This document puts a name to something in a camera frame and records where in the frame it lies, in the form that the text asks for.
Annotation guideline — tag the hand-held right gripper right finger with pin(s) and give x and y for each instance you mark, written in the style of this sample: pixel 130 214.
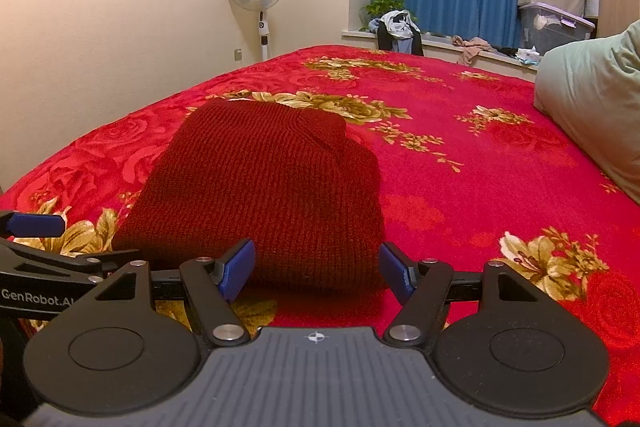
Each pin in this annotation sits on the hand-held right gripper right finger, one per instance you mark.
pixel 397 272

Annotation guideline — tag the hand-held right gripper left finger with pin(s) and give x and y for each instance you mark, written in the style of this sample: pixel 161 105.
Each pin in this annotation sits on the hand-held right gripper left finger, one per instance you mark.
pixel 240 269

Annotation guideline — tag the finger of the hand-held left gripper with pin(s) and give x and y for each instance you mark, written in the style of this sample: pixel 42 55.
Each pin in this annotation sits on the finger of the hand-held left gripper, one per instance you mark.
pixel 75 259
pixel 35 225

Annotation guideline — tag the dark red knitted sweater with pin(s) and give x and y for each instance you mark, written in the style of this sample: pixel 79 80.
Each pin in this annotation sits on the dark red knitted sweater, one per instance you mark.
pixel 260 187

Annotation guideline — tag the pile of clothes on sill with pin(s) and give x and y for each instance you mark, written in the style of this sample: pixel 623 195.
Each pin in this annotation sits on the pile of clothes on sill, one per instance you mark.
pixel 375 26

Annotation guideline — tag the red floral blanket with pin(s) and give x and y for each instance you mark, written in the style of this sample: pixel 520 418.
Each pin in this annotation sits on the red floral blanket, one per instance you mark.
pixel 475 167

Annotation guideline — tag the white window ledge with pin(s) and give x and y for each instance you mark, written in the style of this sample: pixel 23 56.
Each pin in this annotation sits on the white window ledge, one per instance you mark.
pixel 440 44

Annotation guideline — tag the pink cloth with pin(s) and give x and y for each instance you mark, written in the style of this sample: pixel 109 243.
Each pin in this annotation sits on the pink cloth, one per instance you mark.
pixel 472 49

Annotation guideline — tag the grey white garment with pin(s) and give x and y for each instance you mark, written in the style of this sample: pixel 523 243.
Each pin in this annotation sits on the grey white garment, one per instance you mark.
pixel 400 26

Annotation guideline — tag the small black cloth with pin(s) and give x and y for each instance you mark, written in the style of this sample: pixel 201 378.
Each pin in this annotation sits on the small black cloth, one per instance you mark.
pixel 507 51

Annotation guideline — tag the white tissue pack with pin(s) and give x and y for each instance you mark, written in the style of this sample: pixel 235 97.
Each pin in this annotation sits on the white tissue pack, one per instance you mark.
pixel 528 56

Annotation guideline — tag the light green pillow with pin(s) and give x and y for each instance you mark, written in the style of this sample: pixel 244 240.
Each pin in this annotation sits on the light green pillow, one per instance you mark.
pixel 590 97

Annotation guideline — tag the green potted plant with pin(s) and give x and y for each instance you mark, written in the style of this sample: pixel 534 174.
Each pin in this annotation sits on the green potted plant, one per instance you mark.
pixel 380 6

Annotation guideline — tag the clear plastic storage box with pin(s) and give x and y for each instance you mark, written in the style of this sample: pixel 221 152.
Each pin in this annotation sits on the clear plastic storage box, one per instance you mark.
pixel 555 32

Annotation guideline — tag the white round container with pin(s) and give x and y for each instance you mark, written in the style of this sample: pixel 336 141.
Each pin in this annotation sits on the white round container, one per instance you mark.
pixel 591 4

